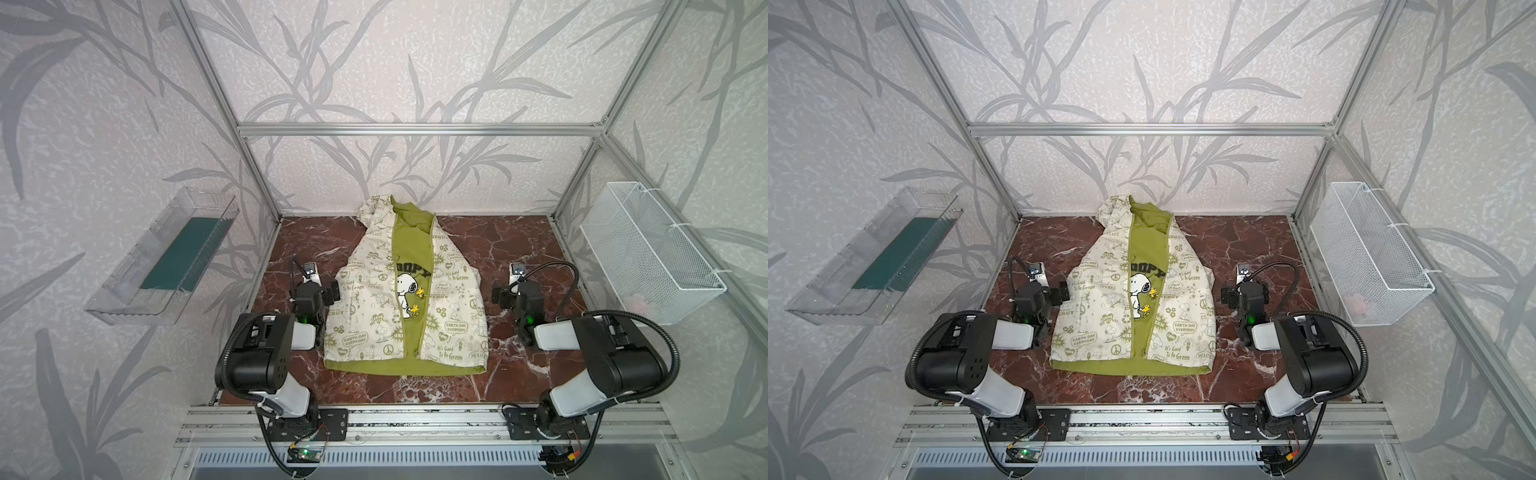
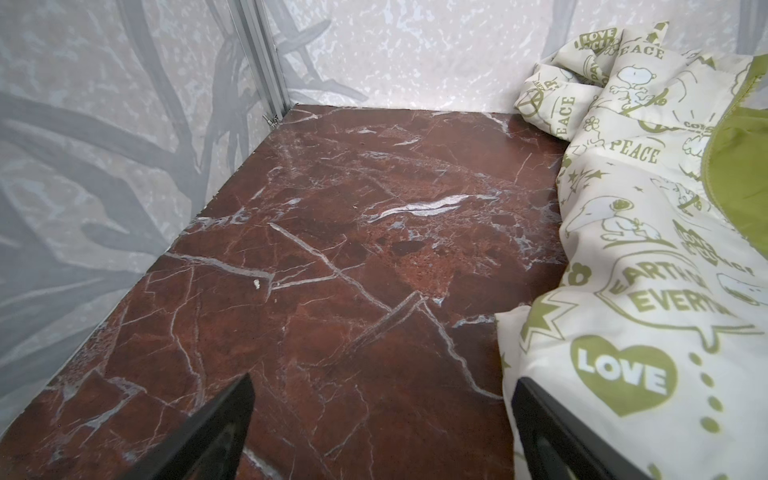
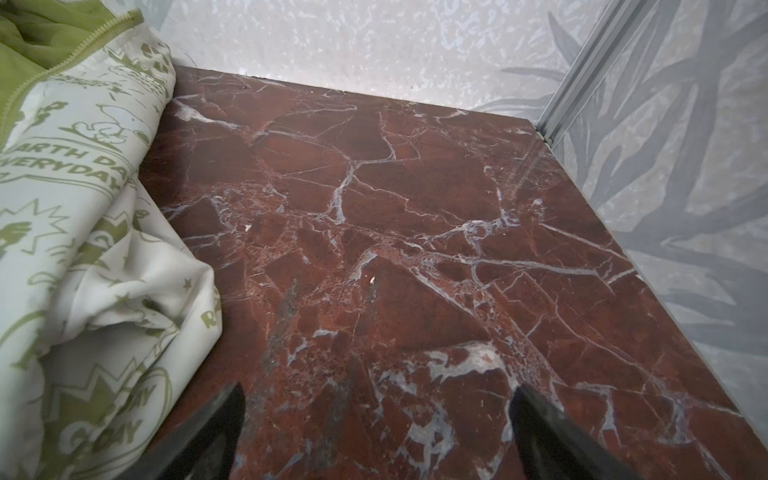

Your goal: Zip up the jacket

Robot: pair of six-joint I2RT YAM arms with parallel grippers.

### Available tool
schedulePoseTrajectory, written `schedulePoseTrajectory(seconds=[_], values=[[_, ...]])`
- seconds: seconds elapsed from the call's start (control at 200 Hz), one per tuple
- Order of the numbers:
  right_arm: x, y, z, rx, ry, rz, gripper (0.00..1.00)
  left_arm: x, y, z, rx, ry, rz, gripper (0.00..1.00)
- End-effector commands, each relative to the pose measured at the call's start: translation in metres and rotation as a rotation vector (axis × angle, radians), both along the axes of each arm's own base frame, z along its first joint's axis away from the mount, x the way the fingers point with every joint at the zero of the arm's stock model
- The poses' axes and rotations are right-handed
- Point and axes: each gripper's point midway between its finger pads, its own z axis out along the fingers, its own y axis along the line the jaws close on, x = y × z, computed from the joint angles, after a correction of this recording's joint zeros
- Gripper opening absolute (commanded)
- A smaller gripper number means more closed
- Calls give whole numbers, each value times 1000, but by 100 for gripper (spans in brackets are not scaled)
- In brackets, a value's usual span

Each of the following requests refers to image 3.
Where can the aluminium enclosure frame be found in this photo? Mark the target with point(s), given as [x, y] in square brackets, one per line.
[615, 27]

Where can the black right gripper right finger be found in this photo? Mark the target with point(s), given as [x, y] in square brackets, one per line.
[551, 446]

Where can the white green printed jacket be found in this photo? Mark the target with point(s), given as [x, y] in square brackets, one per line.
[106, 315]

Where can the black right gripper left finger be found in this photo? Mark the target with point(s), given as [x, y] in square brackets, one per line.
[203, 447]

